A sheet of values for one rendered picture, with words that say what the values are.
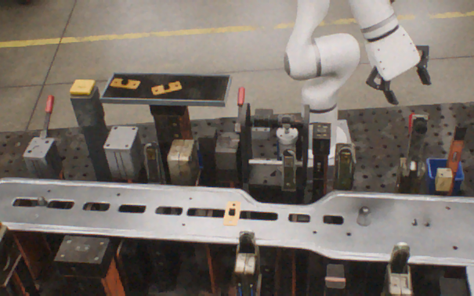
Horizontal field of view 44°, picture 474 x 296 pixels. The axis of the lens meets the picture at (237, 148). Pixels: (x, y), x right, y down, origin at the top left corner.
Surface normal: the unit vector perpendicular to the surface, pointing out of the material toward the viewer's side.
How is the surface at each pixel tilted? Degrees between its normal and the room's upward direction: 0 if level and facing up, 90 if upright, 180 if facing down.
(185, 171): 90
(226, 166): 90
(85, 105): 90
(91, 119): 90
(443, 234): 0
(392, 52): 63
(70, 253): 0
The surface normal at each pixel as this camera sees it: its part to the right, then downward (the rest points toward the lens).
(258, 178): -0.06, -0.75
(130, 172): -0.13, 0.66
